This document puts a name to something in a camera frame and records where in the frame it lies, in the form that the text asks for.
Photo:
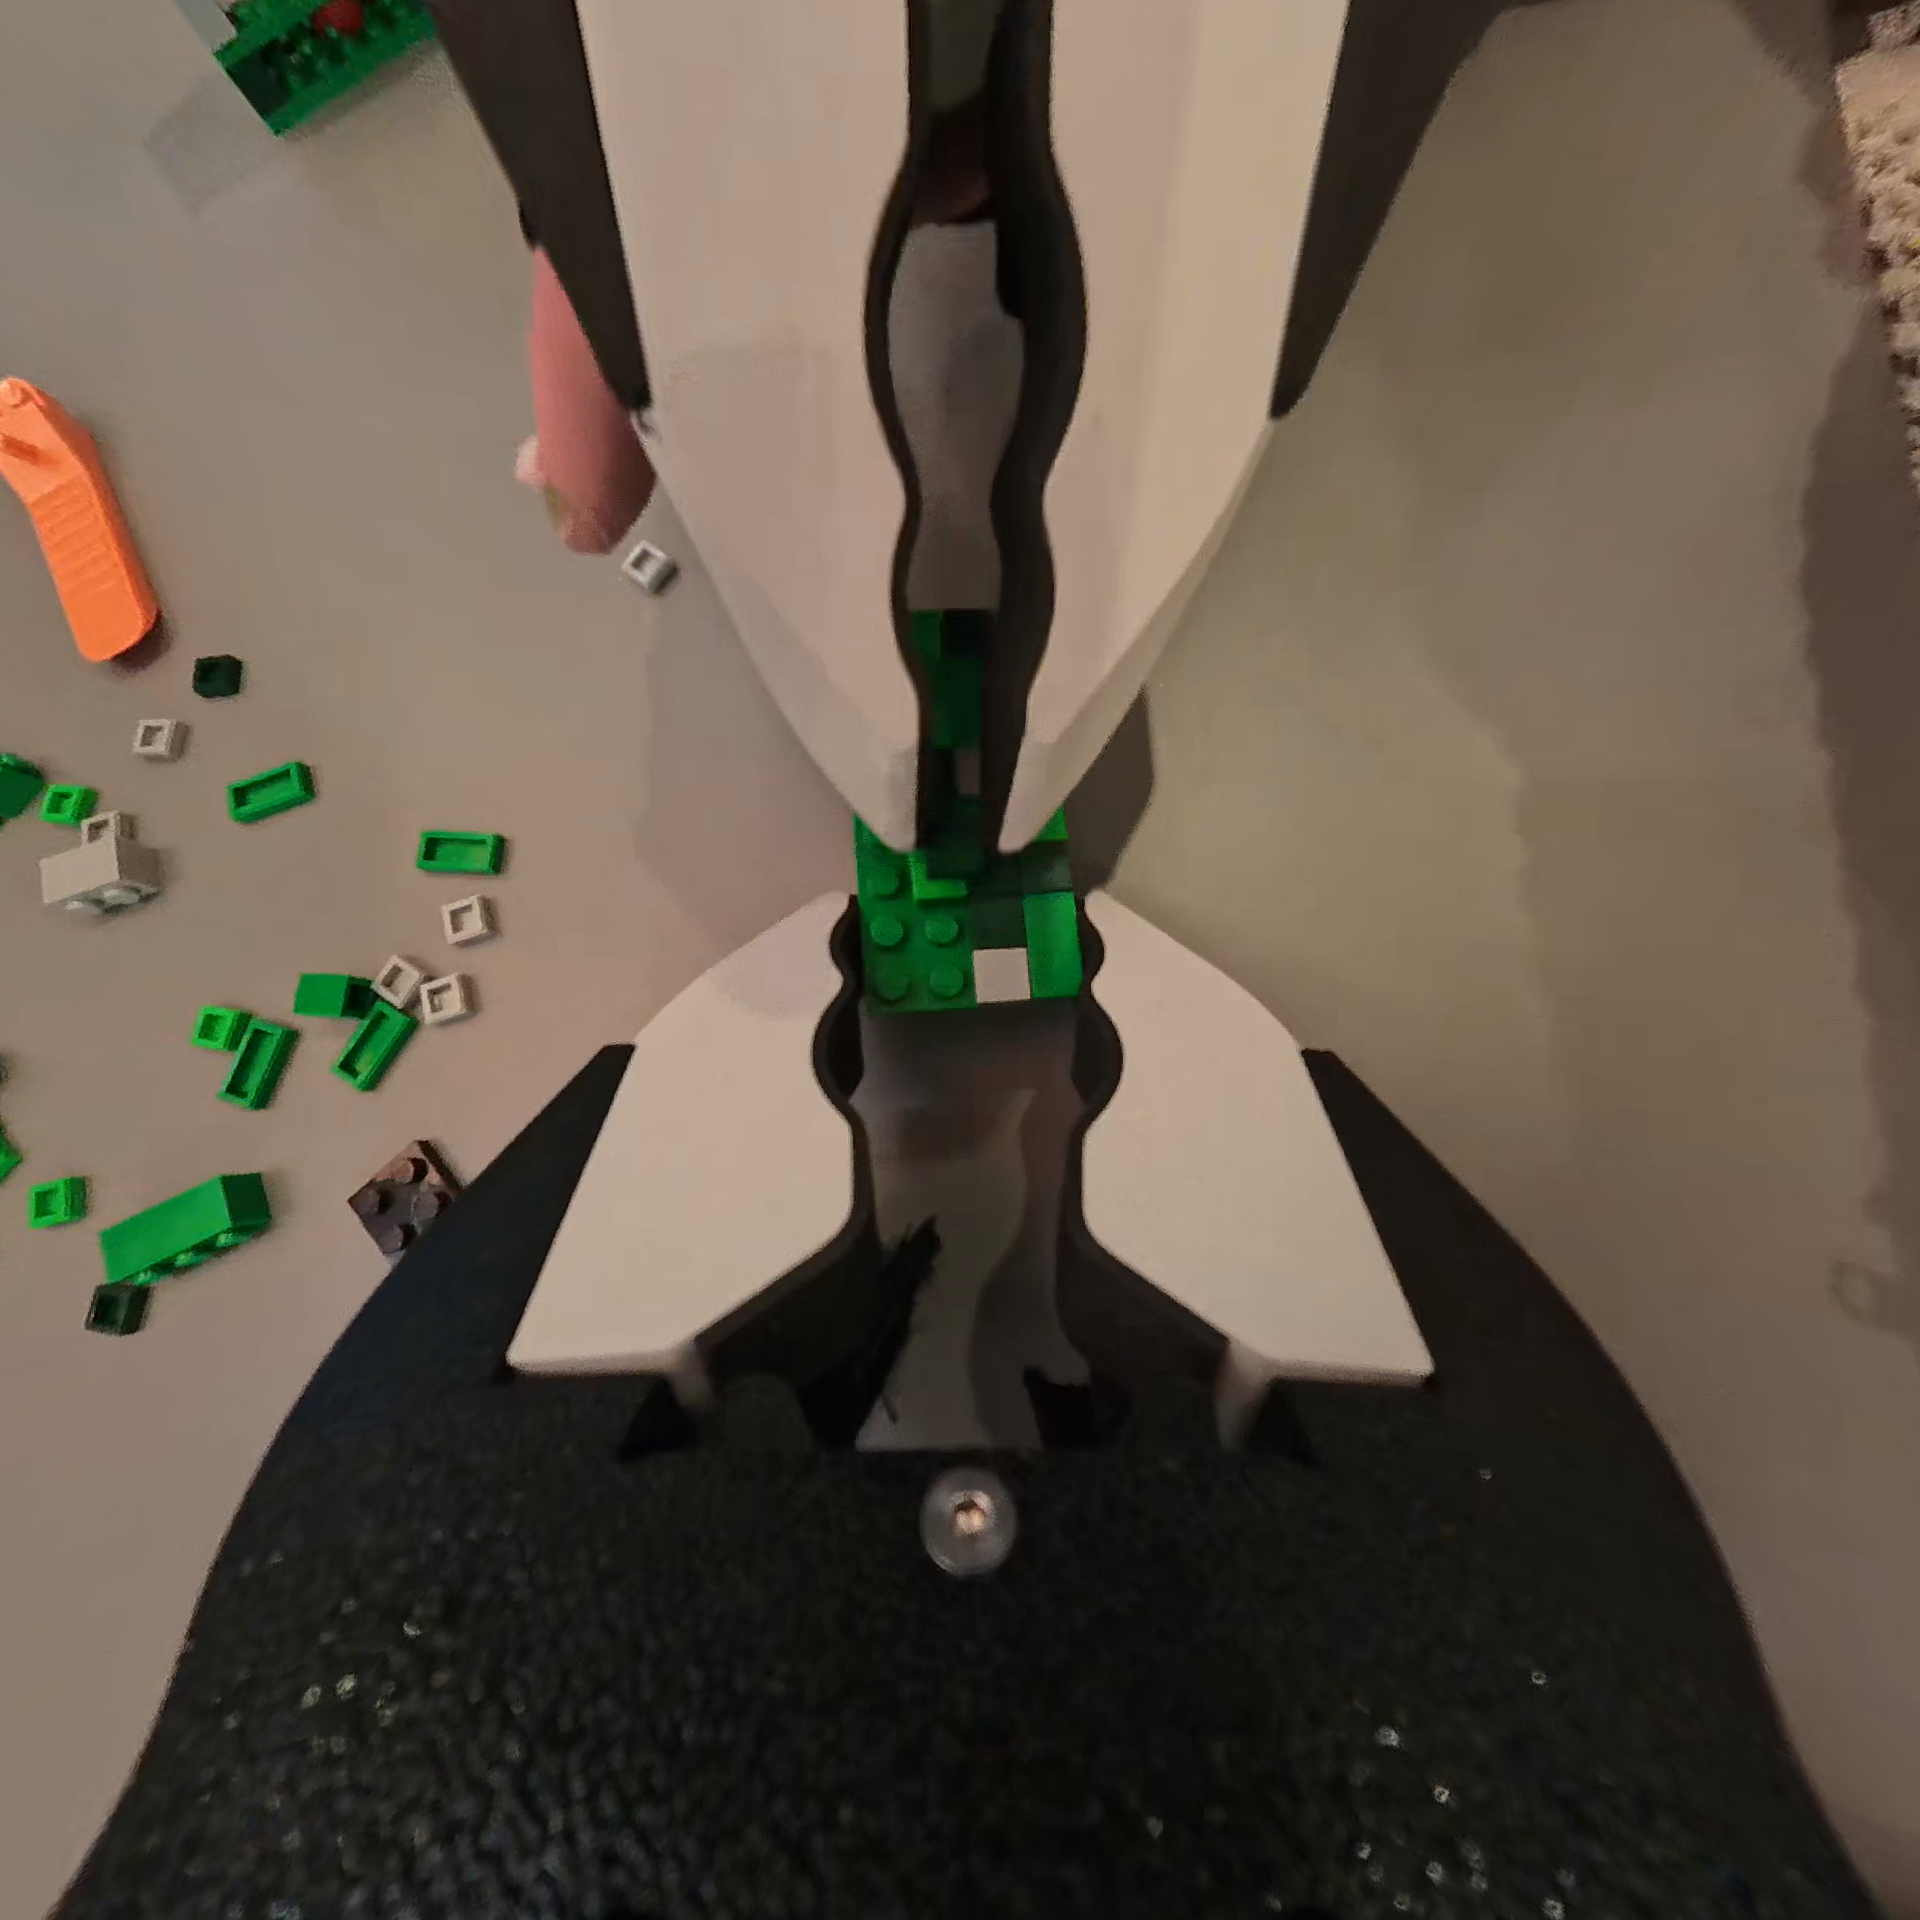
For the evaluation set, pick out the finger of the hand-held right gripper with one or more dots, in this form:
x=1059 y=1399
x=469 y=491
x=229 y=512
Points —
x=753 y=300
x=1184 y=300

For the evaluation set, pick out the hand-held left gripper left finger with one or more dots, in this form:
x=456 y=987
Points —
x=721 y=1186

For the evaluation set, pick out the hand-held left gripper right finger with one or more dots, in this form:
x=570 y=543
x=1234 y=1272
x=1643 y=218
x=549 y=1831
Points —
x=1248 y=1186

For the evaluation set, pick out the green lego mosaic assembly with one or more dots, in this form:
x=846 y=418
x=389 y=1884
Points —
x=902 y=946

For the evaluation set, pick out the lego pieces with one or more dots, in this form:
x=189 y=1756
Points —
x=185 y=1224

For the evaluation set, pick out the black long lego plate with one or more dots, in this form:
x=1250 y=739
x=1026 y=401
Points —
x=400 y=1193

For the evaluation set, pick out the light grey lego brick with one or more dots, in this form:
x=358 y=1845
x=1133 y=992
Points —
x=100 y=869

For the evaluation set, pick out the orange brick separator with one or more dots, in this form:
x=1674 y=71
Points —
x=90 y=543

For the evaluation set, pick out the cream knitted sweater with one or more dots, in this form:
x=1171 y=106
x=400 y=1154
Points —
x=1893 y=180

